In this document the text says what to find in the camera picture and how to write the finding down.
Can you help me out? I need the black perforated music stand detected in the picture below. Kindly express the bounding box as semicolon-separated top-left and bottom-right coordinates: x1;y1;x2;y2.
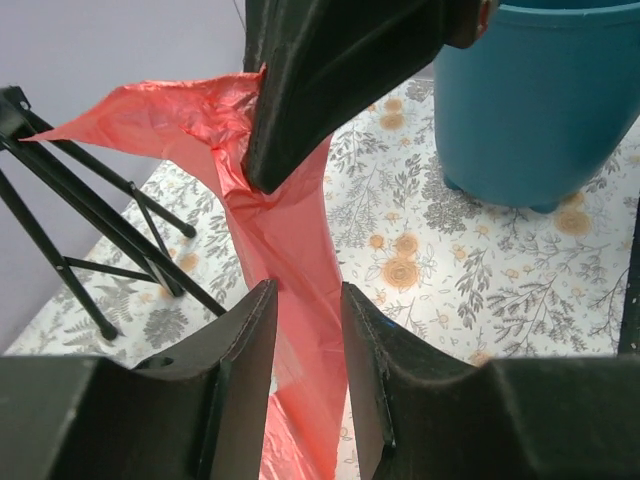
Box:
1;86;226;341

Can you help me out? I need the red plastic trash bag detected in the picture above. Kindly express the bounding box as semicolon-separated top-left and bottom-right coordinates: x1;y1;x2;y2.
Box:
43;72;347;479

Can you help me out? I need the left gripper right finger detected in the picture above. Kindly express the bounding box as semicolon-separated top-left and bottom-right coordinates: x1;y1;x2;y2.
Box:
341;283;639;479

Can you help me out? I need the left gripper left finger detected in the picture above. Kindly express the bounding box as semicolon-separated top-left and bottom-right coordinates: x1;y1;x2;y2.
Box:
1;280;278;479

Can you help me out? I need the floral patterned table mat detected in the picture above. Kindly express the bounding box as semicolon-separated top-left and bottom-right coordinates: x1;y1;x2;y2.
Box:
4;77;640;480

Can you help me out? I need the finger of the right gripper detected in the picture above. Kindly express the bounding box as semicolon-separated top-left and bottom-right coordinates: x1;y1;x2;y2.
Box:
243;0;498;194

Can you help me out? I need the teal plastic trash bin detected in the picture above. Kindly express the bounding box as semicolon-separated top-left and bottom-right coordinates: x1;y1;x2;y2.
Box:
434;1;639;213

